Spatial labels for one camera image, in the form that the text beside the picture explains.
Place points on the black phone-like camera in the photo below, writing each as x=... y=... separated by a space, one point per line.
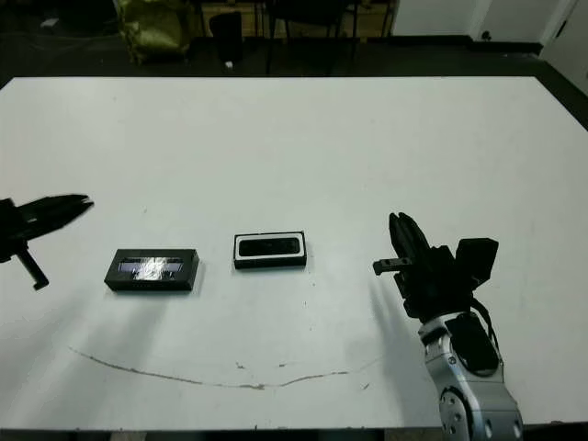
x=268 y=245

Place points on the black glossy box lid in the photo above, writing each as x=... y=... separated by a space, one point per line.
x=138 y=285

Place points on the white paper sheet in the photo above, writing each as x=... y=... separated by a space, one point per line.
x=49 y=23

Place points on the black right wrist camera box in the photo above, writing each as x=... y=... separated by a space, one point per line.
x=478 y=259

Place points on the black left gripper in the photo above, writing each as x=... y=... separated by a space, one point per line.
x=11 y=229

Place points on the crumpled plastic bag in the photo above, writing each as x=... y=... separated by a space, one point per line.
x=156 y=32

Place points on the black waste bin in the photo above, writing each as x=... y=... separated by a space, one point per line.
x=226 y=37

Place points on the black mesh office chair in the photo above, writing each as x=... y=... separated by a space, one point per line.
x=317 y=11

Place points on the white door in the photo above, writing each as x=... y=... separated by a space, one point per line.
x=569 y=41

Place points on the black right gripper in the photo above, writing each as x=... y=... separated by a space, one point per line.
x=436 y=289

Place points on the black box base white insert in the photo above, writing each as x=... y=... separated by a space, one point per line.
x=268 y=264

